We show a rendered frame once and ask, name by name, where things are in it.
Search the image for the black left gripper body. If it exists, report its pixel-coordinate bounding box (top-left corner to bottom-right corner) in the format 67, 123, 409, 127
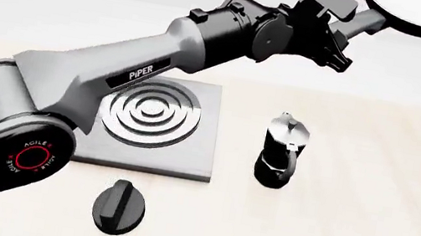
282, 0, 363, 75

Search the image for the flat black stove plate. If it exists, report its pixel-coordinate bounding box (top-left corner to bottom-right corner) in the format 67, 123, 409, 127
70, 63, 228, 184

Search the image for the round black stove knob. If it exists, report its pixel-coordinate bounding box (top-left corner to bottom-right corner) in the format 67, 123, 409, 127
89, 175, 151, 236

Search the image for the black and silver moka pot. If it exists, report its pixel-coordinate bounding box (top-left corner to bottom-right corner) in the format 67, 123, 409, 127
250, 108, 314, 194

